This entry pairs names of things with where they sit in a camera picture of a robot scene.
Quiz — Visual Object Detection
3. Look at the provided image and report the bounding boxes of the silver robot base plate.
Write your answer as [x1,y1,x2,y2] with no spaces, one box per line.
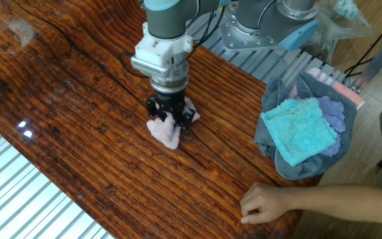
[218,1,287,52]

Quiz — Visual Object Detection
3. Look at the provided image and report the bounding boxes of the grey towel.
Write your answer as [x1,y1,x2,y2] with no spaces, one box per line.
[253,72,358,181]

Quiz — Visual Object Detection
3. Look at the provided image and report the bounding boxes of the pink striped cloth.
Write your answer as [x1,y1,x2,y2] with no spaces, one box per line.
[287,67,365,110]

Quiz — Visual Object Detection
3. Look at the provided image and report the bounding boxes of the black wall cables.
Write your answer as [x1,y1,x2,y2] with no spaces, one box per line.
[342,9,382,79]

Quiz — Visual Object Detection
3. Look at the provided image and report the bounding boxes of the aluminium frame post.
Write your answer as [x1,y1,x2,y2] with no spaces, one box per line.
[350,30,382,94]

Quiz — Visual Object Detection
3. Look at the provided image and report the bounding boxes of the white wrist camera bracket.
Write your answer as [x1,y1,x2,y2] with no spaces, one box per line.
[130,21,194,84]

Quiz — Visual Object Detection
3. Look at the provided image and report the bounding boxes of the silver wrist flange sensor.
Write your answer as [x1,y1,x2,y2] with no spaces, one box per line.
[149,60,191,96]

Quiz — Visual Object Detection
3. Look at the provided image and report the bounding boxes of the person's bare forearm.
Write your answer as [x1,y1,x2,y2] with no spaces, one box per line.
[286,183,382,232]

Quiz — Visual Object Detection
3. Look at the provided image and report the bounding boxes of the turquoise fluffy cloth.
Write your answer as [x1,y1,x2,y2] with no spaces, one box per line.
[260,97,338,167]

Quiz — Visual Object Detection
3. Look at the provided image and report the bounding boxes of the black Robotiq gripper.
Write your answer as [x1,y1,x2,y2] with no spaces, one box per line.
[145,88,196,130]

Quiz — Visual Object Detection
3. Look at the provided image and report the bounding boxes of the pale pink fluffy cloth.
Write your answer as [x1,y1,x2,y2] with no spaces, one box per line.
[145,96,201,151]

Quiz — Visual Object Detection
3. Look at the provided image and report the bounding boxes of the purple fluffy cloth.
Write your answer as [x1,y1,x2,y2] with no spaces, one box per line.
[316,96,347,158]

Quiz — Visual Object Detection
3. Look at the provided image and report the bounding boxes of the clear plastic bag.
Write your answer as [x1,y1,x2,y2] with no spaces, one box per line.
[302,0,376,64]

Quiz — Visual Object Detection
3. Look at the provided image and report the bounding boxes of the person's bare hand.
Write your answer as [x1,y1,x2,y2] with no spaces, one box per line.
[239,181,294,225]

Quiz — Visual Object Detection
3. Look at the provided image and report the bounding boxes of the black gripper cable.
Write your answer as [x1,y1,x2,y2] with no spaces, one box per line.
[117,5,227,81]

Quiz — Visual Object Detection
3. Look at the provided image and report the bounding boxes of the teal printed packet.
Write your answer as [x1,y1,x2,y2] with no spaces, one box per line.
[332,0,359,21]

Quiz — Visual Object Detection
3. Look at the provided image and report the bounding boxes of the glossy wood grain table cover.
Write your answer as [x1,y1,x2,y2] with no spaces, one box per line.
[0,0,322,239]

